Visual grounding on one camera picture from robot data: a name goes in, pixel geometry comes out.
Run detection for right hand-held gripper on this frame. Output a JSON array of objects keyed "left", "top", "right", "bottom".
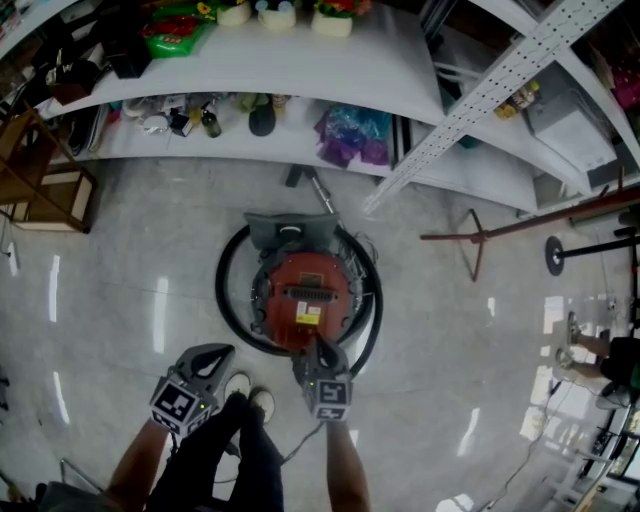
[{"left": 293, "top": 334, "right": 353, "bottom": 424}]

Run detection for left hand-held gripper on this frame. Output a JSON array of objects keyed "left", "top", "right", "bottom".
[{"left": 149, "top": 343, "right": 236, "bottom": 438}]

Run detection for red vacuum cleaner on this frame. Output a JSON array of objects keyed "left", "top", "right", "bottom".
[{"left": 214, "top": 163, "right": 386, "bottom": 379}]

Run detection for person's right forearm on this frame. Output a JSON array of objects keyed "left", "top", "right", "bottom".
[{"left": 324, "top": 419, "right": 374, "bottom": 512}]

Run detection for person's left forearm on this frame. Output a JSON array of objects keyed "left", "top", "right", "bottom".
[{"left": 102, "top": 417, "right": 174, "bottom": 512}]

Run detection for person's left white shoe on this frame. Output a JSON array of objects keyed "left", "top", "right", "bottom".
[{"left": 222, "top": 372, "right": 253, "bottom": 407}]

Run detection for person's white shoe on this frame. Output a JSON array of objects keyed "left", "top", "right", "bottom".
[
  {"left": 222, "top": 372, "right": 253, "bottom": 407},
  {"left": 248, "top": 388, "right": 277, "bottom": 427}
]

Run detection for person's right white shoe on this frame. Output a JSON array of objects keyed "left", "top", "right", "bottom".
[{"left": 248, "top": 388, "right": 277, "bottom": 427}]

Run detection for person's black trousers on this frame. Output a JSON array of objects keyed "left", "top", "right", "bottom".
[{"left": 148, "top": 392, "right": 287, "bottom": 512}]

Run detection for wooden shelf cart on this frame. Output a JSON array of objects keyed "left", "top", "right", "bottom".
[{"left": 0, "top": 99, "right": 100, "bottom": 235}]

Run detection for heap of purple teal bags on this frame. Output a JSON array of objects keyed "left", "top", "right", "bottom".
[{"left": 313, "top": 104, "right": 394, "bottom": 169}]

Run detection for dark glass bottle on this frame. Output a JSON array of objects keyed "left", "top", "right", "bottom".
[{"left": 199, "top": 102, "right": 223, "bottom": 139}]

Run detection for black oval brush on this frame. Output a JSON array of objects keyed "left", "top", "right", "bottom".
[{"left": 248, "top": 97, "right": 278, "bottom": 138}]

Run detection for black metal coat rack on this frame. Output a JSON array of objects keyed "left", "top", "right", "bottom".
[{"left": 544, "top": 224, "right": 640, "bottom": 278}]

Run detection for brown wooden coat rack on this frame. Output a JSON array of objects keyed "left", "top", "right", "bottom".
[{"left": 419, "top": 167, "right": 640, "bottom": 284}]

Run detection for white metal shelving unit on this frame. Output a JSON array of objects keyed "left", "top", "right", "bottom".
[{"left": 0, "top": 0, "right": 640, "bottom": 216}]

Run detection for dark brown open box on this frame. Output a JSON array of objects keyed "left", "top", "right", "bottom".
[{"left": 47, "top": 59, "right": 99, "bottom": 107}]

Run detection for black square box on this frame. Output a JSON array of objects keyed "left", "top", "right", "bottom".
[{"left": 107, "top": 47, "right": 153, "bottom": 81}]

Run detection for yellow drink bottle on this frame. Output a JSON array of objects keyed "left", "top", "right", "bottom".
[{"left": 494, "top": 80, "right": 542, "bottom": 122}]

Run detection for green snack bag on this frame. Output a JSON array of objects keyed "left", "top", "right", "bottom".
[{"left": 139, "top": 2, "right": 219, "bottom": 61}]

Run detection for red flower pot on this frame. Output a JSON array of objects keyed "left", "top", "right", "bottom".
[{"left": 310, "top": 0, "right": 372, "bottom": 38}]

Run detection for white microwave oven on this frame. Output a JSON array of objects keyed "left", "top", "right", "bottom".
[{"left": 522, "top": 58, "right": 620, "bottom": 175}]

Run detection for blue flower pot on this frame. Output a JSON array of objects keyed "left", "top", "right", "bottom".
[{"left": 254, "top": 0, "right": 298, "bottom": 32}]

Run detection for sunflower pot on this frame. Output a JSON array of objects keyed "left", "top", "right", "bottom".
[{"left": 197, "top": 0, "right": 252, "bottom": 28}]

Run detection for right hand-held gripper cable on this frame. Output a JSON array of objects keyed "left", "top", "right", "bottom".
[{"left": 279, "top": 421, "right": 327, "bottom": 464}]

